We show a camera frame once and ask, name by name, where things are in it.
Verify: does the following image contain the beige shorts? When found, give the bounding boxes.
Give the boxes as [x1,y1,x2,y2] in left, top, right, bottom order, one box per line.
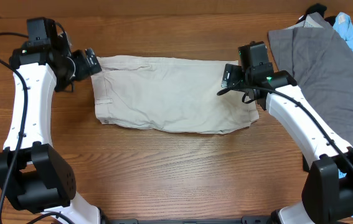
[92,55,259,134]

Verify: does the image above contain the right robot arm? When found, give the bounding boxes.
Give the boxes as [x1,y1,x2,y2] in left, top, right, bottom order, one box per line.
[218,42,353,224]

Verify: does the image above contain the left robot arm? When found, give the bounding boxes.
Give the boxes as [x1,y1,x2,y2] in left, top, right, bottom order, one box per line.
[0,17,108,223]

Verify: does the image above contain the grey t-shirt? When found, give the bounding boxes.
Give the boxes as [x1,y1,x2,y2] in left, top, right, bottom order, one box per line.
[268,12,353,145]

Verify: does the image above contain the black garment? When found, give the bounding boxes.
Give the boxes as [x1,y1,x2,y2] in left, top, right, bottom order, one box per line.
[296,3,336,26]

